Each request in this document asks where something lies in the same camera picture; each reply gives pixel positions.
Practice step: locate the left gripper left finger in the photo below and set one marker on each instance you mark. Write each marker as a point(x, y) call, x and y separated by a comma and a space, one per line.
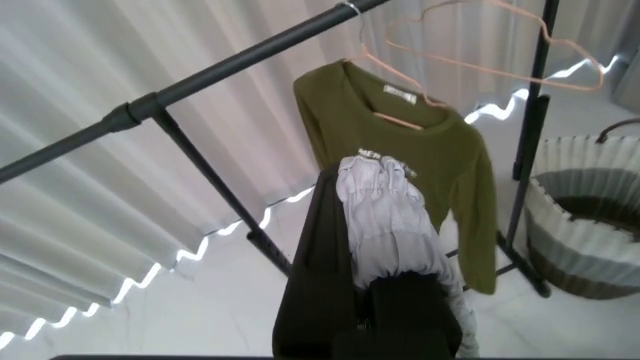
point(315, 290)

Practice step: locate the black clothes rack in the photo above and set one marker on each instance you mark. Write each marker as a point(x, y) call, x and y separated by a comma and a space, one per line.
point(225, 65)

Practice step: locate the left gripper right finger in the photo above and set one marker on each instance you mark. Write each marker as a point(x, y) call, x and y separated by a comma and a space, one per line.
point(410, 310)

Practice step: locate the white laundry basket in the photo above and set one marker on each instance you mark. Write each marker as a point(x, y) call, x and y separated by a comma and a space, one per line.
point(575, 250)

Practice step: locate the green printed shirt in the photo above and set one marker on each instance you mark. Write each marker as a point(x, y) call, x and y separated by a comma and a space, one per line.
point(450, 150)

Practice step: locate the pale grey shorts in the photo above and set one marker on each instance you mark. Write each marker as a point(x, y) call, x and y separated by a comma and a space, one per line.
point(385, 225)

